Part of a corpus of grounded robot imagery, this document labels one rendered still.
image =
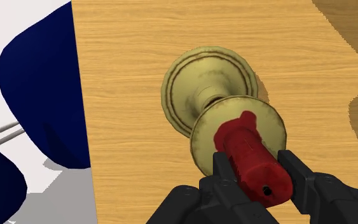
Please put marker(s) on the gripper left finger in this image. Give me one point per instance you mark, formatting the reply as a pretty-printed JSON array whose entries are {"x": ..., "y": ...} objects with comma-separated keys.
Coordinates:
[{"x": 220, "y": 189}]

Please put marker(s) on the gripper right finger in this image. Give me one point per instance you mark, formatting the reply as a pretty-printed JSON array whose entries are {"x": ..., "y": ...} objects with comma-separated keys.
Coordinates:
[{"x": 321, "y": 189}]

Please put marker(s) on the brass candlestick with red candle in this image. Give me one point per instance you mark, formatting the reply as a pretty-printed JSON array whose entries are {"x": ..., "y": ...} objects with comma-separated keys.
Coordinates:
[{"x": 228, "y": 124}]

